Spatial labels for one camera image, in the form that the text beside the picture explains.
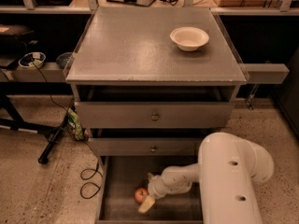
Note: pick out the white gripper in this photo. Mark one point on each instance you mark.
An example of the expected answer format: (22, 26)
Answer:
(156, 188)

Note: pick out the red apple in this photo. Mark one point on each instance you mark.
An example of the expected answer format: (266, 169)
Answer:
(141, 194)

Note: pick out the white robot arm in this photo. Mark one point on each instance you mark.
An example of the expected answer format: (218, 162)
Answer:
(226, 170)

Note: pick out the bottom grey drawer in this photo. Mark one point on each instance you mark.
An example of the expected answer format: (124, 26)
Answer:
(123, 175)

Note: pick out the grey drawer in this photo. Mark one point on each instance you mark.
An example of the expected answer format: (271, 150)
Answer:
(123, 175)
(147, 142)
(162, 107)

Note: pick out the middle grey drawer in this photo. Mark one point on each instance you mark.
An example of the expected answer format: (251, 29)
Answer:
(147, 142)

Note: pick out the top grey drawer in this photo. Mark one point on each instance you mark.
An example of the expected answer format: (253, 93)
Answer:
(162, 107)

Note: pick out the grey drawer cabinet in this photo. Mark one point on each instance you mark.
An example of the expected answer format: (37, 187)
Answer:
(131, 46)

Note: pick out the green snack bag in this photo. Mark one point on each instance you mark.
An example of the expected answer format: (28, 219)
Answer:
(74, 125)

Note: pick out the white bowl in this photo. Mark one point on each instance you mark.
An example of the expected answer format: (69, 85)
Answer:
(189, 38)

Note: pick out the dark bowl on shelf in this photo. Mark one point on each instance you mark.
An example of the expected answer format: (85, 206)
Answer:
(63, 59)

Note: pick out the black stand leg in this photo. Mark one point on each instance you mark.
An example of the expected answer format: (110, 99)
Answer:
(17, 123)

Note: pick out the bowl with small items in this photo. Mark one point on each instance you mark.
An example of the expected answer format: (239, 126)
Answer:
(32, 60)

